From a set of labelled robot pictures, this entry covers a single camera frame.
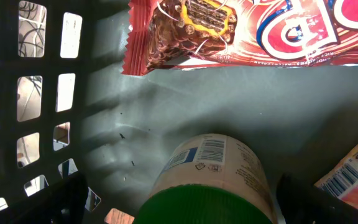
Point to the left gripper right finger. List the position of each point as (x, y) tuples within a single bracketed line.
[(303, 203)]

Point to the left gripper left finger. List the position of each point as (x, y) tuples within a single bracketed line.
[(63, 202)]

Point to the grey plastic basket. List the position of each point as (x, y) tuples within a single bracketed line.
[(74, 103)]

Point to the red Top chocolate bar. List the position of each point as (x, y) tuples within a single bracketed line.
[(211, 33)]

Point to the green lid jar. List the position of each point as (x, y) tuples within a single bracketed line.
[(211, 178)]

